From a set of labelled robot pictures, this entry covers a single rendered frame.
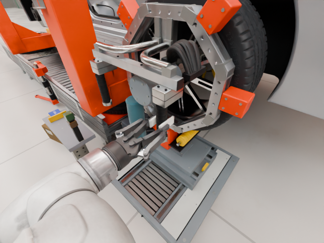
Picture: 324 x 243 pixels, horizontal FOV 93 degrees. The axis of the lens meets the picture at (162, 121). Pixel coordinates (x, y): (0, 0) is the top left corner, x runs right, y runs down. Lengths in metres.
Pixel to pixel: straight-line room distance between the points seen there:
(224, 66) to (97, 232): 0.51
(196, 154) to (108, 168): 0.90
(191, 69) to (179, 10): 0.22
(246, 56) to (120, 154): 0.50
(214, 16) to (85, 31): 0.63
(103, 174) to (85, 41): 0.73
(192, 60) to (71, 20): 0.63
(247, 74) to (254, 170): 1.07
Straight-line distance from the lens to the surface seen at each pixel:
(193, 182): 1.16
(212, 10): 0.55
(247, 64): 0.62
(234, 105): 0.59
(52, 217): 0.28
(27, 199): 0.38
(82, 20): 0.95
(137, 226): 1.21
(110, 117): 1.49
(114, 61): 0.61
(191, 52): 0.48
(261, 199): 1.45
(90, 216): 0.26
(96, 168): 0.37
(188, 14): 0.59
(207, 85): 0.74
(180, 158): 1.16
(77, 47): 0.94
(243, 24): 0.63
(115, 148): 0.40
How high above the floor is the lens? 1.16
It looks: 41 degrees down
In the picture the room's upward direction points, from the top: straight up
